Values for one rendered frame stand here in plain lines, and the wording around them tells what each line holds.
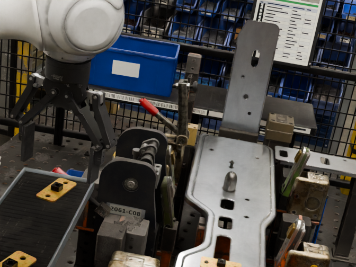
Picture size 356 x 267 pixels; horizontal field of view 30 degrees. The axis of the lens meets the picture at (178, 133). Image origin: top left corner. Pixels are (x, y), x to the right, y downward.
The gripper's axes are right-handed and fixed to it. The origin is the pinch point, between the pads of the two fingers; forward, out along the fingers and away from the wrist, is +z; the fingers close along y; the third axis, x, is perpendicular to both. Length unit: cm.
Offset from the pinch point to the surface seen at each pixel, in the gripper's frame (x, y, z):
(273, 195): 55, 30, 22
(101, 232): 1.3, 9.1, 11.6
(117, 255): -1.0, 13.8, 13.4
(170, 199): 27.0, 13.0, 15.5
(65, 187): 1.4, 0.9, 5.1
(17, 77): 192, -136, 70
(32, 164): 82, -56, 51
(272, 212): 47, 32, 22
